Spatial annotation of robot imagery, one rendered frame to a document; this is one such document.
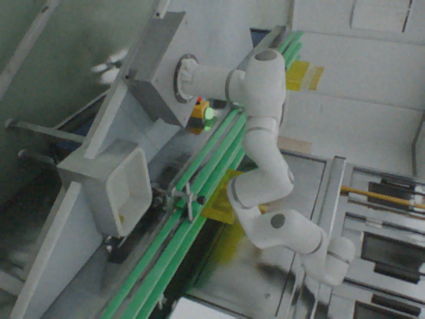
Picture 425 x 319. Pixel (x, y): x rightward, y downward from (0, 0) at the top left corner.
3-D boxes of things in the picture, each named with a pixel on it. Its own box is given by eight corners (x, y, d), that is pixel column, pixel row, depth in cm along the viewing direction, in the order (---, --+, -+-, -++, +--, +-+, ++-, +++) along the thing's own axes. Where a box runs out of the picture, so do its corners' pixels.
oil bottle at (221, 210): (184, 211, 128) (239, 227, 120) (183, 200, 124) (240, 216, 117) (190, 201, 132) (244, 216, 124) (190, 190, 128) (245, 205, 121)
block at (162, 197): (150, 208, 117) (168, 214, 115) (146, 187, 111) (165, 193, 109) (155, 201, 120) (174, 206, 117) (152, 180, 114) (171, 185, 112)
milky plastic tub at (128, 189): (98, 232, 103) (123, 241, 100) (78, 173, 89) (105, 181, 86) (130, 194, 115) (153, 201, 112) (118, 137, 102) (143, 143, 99)
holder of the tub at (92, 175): (102, 242, 106) (122, 251, 104) (78, 172, 90) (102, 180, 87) (132, 206, 119) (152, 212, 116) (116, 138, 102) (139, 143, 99)
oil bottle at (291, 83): (267, 86, 207) (315, 94, 197) (268, 78, 203) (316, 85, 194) (269, 83, 211) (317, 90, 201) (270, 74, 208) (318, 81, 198)
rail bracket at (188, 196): (169, 218, 116) (204, 228, 112) (164, 179, 106) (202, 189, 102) (174, 212, 118) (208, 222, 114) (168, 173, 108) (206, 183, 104)
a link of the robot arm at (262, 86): (242, 150, 91) (234, 102, 79) (255, 92, 106) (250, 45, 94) (279, 152, 89) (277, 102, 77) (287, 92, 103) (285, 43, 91)
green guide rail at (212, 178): (175, 206, 119) (196, 213, 116) (175, 204, 118) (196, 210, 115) (291, 42, 244) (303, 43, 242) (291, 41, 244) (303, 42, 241)
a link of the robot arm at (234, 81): (228, 110, 105) (279, 120, 98) (221, 74, 95) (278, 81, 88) (240, 90, 110) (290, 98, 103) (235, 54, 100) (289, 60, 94)
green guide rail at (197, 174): (173, 190, 114) (196, 196, 111) (173, 187, 113) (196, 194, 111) (292, 32, 240) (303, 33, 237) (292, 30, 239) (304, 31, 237)
